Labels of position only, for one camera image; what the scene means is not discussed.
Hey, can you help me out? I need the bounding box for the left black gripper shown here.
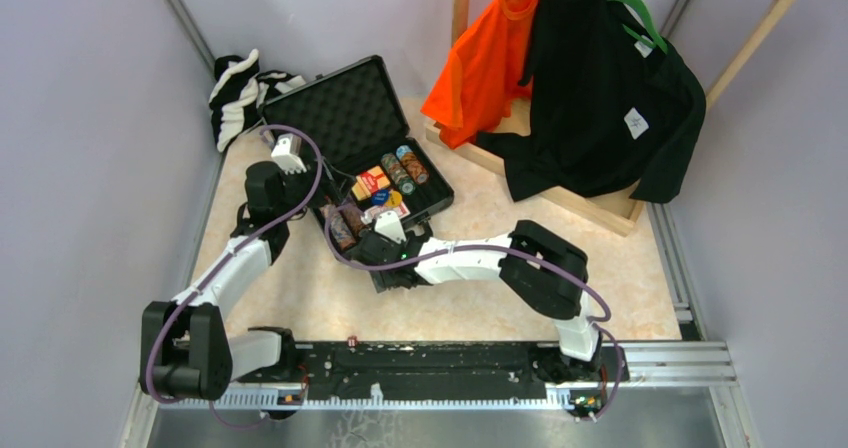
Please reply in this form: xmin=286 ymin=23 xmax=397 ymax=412
xmin=276 ymin=156 xmax=357 ymax=221

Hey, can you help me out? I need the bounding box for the blue small blind button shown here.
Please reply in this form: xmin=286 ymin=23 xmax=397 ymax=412
xmin=370 ymin=189 xmax=391 ymax=206

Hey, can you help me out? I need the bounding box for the orange boxed card deck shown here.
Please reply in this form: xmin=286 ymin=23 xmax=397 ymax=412
xmin=351 ymin=166 xmax=391 ymax=201

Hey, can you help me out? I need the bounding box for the black poker set case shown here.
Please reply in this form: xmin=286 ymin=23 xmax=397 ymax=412
xmin=262 ymin=55 xmax=454 ymax=257

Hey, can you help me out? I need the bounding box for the yellow big blind button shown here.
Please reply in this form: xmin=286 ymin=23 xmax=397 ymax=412
xmin=384 ymin=189 xmax=403 ymax=208

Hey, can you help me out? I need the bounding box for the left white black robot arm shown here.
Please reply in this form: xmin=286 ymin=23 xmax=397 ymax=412
xmin=139 ymin=125 xmax=324 ymax=404

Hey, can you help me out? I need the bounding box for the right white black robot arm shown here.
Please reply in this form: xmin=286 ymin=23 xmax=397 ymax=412
xmin=343 ymin=213 xmax=610 ymax=380

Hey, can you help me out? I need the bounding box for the red playing card deck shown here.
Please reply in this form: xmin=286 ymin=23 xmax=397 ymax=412
xmin=360 ymin=201 xmax=412 ymax=224

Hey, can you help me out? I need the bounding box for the purple black chip stack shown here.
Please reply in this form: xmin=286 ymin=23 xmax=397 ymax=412
xmin=338 ymin=204 xmax=368 ymax=237

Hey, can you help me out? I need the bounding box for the blue orange chip stack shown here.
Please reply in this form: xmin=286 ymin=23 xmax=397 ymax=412
xmin=320 ymin=204 xmax=356 ymax=251

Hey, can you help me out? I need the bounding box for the green orange chip stack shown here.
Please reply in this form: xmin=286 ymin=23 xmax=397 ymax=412
xmin=381 ymin=153 xmax=416 ymax=195

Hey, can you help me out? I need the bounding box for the red yellow chip stack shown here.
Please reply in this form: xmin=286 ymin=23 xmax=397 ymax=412
xmin=395 ymin=145 xmax=430 ymax=185

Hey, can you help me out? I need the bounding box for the black white striped cloth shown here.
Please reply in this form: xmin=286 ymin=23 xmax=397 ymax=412
xmin=208 ymin=48 xmax=306 ymax=153

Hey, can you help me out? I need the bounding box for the orange t-shirt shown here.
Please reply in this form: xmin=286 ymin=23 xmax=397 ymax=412
xmin=421 ymin=0 xmax=539 ymax=149

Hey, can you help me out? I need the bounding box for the black t-shirt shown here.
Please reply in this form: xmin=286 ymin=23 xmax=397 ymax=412
xmin=476 ymin=0 xmax=706 ymax=203

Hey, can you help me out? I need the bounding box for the green clothes hanger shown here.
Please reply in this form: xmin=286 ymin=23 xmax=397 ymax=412
xmin=608 ymin=0 xmax=668 ymax=53

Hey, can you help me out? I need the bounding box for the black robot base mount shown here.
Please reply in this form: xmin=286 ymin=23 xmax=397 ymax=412
xmin=239 ymin=334 xmax=619 ymax=402

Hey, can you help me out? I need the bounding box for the aluminium frame rail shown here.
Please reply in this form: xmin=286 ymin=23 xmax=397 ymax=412
xmin=119 ymin=338 xmax=763 ymax=448

